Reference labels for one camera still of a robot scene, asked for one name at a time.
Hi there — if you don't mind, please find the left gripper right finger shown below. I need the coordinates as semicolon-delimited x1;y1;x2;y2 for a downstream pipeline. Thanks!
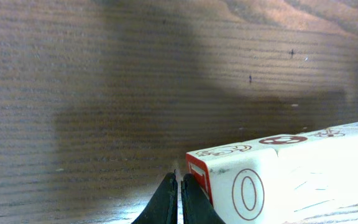
181;174;225;224

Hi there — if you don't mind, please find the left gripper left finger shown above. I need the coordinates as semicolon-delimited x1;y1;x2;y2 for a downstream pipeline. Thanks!
132;172;178;224

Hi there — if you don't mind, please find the plain white block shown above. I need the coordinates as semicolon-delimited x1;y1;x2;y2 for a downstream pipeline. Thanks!
185;143;281;224

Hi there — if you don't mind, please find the yellow block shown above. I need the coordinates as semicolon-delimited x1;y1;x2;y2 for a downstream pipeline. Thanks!
244;133;354;224

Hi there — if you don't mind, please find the white block with pattern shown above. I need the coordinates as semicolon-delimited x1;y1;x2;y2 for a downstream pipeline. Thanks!
293;129;358;217

